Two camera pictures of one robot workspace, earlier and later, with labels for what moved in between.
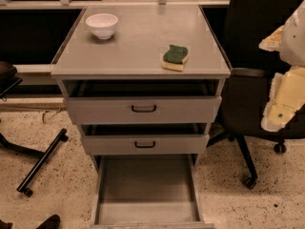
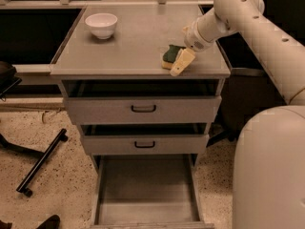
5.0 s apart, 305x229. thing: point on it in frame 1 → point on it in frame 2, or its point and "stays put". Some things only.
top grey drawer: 142,101 stays put
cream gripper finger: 272,43 → 184,60
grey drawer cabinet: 144,82 stays put
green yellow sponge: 174,57 stays put
